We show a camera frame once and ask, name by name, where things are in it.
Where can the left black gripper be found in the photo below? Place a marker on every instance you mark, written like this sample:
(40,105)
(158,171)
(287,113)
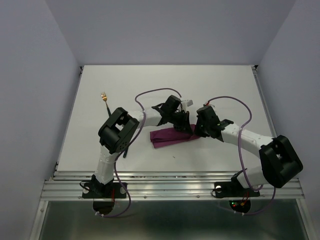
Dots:
(184,125)

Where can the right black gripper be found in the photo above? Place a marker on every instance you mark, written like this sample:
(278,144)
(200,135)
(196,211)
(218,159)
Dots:
(197,131)

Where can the purple cloth napkin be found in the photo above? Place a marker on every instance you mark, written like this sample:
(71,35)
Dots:
(169,136)

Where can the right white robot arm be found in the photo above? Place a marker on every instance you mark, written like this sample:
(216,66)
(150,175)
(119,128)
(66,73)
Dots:
(279,162)

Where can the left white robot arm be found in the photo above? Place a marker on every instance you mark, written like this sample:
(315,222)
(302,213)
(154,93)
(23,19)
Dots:
(117,132)

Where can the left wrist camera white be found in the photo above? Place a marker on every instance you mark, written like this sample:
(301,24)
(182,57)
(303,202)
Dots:
(186,103)

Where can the gold knife dark handle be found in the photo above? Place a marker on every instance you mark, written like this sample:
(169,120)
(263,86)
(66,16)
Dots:
(125,153)

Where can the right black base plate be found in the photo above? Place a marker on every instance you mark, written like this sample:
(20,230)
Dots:
(229,189)

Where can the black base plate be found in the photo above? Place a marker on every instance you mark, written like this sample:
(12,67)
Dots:
(229,189)
(113,191)

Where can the gold fork dark handle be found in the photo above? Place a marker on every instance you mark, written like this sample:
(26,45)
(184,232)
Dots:
(105,99)

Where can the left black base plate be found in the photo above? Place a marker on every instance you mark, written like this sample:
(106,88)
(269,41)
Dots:
(113,191)

